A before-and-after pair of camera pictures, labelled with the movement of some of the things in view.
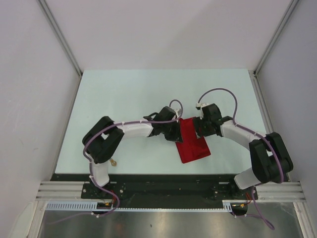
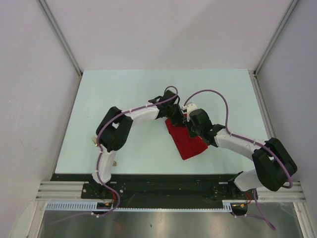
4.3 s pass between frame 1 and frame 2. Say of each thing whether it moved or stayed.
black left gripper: moved
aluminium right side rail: stayed
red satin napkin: moved
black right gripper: moved
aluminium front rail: stayed
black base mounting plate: stayed
